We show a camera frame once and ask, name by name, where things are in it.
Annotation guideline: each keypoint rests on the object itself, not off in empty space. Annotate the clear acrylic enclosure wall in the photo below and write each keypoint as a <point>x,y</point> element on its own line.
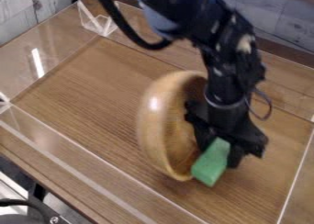
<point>71,88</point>

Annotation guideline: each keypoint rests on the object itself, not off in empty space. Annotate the clear acrylic corner bracket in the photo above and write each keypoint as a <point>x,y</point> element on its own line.
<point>95,18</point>

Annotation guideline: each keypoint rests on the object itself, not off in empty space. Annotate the black metal table leg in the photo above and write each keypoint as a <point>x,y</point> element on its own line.
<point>43,212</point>

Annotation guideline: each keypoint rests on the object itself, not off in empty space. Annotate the green rectangular stick block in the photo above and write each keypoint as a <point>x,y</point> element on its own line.
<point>211,163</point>

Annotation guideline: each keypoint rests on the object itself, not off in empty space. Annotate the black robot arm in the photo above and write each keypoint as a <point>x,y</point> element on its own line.
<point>222,34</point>

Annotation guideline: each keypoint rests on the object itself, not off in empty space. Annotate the round wooden bowl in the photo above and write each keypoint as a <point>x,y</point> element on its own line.
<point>164,134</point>

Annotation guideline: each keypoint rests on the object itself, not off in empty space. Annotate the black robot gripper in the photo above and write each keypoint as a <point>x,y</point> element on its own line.
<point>230,124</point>

